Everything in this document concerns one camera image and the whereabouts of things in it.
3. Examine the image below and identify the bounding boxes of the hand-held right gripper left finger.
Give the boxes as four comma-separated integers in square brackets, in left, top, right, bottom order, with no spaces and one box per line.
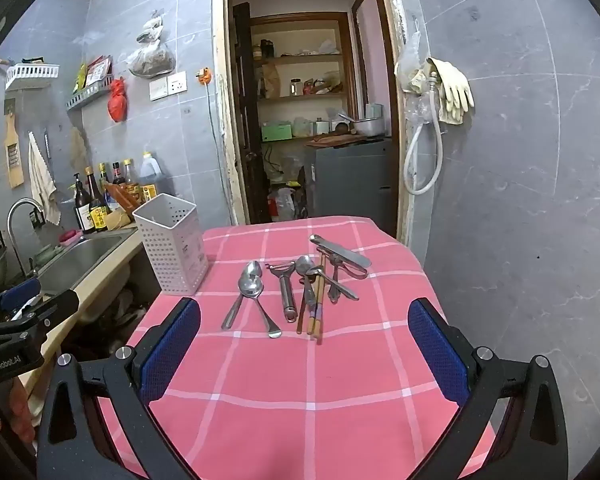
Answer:
[36,297,202,480]

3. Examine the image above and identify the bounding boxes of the small steel spoon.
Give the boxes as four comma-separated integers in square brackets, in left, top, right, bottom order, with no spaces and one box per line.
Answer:
[306,266,361,302]

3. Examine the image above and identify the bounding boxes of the white wall basket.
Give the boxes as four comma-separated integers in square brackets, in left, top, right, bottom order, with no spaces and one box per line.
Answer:
[5,62,61,92]

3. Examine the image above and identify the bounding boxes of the wooden shelf unit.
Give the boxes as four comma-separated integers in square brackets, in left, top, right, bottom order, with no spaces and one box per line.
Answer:
[250,12,358,141]

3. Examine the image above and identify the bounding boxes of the red packet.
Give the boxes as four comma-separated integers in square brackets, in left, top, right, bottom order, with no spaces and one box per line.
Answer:
[86,56,113,83]

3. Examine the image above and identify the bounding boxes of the steel sink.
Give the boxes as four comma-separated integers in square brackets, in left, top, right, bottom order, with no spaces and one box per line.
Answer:
[35,232,131,291]

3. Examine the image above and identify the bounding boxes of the steel loop-handled utensil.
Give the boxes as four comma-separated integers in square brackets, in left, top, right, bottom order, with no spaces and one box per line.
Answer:
[337,260,369,281]

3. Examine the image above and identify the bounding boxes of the plain steel spoon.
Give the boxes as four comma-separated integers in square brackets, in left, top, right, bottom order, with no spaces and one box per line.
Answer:
[221,261,264,331]
[237,277,283,339]

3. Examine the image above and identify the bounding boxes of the steel pot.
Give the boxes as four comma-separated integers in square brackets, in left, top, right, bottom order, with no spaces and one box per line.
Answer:
[352,116,385,137]

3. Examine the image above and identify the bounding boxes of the beige kitchen counter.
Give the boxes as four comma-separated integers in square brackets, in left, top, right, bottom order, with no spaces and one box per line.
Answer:
[22,227,146,396]

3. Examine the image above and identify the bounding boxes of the clear hanging plastic bag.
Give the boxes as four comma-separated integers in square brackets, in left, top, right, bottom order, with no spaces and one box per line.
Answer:
[394,30,431,126]

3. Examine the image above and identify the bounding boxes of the white plastic bag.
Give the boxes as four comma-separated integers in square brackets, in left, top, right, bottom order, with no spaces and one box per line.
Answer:
[136,10,165,43]

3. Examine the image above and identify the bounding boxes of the yellow-capped sauce bottle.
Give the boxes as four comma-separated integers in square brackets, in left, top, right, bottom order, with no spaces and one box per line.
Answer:
[122,159,142,201]

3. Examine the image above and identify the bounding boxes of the person's left hand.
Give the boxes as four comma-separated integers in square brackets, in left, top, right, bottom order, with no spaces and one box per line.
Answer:
[7,387,36,443]

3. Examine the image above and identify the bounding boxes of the dark wooden door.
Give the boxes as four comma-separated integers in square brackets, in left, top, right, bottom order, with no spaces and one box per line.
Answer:
[232,2,271,223]

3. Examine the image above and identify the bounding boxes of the white power cable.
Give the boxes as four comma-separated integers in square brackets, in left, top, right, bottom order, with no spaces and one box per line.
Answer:
[207,85,231,226]

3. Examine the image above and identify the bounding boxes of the clear bag of dried goods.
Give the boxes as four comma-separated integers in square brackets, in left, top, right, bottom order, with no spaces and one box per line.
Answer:
[126,40,176,79]

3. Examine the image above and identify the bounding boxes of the steel peeler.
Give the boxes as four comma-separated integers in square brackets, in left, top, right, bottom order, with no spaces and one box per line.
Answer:
[265,261,299,323]

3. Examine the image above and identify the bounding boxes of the white towel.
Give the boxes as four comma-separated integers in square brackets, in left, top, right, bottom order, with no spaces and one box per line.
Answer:
[27,131,62,226]

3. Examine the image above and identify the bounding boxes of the red plastic bag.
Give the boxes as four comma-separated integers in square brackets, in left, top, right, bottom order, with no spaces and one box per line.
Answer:
[107,77,129,123]

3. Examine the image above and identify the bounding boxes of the orange packet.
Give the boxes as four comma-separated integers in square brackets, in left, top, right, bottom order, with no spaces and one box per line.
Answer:
[105,182,138,211]

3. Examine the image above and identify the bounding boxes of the brown paper bag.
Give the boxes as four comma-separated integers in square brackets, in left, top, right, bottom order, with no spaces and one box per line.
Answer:
[261,62,282,98]

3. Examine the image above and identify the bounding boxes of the grey wall rack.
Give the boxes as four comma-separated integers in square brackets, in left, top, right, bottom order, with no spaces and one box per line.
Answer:
[65,76,116,112]

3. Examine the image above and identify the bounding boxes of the steel spoon patterned handle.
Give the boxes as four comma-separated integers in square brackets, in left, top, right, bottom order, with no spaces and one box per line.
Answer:
[295,255,318,321]

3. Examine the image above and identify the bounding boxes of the grey refrigerator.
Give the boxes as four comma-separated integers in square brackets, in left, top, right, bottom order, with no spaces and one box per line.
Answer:
[304,139,396,233]

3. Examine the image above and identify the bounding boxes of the pink checked tablecloth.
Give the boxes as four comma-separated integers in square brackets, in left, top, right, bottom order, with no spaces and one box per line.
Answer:
[92,216,498,480]

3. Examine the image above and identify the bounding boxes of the dark sauce bottle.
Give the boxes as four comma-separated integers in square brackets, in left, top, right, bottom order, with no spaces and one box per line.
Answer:
[98,162,116,211]

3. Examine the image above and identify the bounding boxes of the wooden cutting board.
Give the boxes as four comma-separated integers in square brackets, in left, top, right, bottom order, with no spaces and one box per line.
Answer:
[4,102,26,190]

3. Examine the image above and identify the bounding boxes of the translucent plastic bag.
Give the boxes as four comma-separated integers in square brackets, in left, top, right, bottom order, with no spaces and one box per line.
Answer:
[275,187,297,221]

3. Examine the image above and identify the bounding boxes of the wooden chopstick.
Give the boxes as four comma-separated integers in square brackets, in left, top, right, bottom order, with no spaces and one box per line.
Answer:
[316,255,329,345]
[307,252,327,336]

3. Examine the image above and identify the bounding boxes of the gold-capped soy sauce bottle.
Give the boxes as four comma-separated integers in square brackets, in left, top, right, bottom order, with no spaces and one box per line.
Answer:
[85,166,110,233]

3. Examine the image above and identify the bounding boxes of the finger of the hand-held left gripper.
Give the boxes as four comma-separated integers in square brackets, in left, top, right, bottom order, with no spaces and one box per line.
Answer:
[0,276,43,323]
[9,289,81,334]

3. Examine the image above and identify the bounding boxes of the green box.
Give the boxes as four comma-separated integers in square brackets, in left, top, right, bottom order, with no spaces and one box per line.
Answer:
[261,122,293,143]

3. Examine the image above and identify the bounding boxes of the large oil jug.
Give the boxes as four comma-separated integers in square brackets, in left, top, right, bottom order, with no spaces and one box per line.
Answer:
[139,151,167,196]

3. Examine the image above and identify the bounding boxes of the white perforated utensil basket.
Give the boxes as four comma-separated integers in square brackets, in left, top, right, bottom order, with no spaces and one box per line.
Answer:
[132,193,210,297]

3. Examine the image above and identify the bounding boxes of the brown hanging cloth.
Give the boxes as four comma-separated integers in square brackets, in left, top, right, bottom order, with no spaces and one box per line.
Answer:
[70,127,88,173]

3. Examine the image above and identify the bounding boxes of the yellow rubber gloves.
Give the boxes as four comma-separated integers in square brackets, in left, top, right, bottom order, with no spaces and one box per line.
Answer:
[426,57,476,126]

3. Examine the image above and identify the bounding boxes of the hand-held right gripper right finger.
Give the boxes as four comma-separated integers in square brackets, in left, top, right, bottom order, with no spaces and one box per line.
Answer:
[407,297,570,480]

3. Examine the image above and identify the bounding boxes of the steel faucet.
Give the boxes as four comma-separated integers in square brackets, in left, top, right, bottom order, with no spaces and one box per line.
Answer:
[6,198,46,276]

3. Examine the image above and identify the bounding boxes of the white hose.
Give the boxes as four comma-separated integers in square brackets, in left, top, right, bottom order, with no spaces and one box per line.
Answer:
[402,72,443,196]

